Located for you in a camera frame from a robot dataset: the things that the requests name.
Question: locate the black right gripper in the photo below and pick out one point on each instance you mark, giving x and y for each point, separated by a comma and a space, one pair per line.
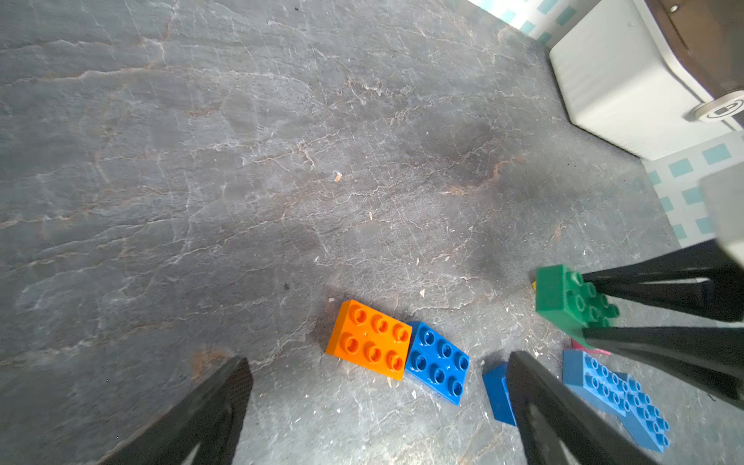
704, 280

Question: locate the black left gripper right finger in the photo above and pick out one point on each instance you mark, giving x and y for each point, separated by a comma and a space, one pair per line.
552, 420

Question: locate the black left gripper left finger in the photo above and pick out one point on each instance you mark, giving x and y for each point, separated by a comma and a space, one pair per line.
205, 425

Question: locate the green lego brick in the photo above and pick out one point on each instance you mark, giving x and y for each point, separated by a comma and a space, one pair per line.
570, 303

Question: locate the dark blue lego brick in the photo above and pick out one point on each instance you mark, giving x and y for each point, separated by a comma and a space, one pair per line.
437, 363

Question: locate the orange lego brick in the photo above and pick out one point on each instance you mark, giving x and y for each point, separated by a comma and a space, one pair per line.
370, 339

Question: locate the light blue lego brick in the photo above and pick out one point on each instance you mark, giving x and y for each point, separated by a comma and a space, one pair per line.
644, 422
595, 383

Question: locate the pink lego brick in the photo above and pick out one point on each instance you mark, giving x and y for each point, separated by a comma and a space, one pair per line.
591, 351

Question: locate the white storage box brown lid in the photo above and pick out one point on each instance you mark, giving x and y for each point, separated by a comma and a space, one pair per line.
654, 77

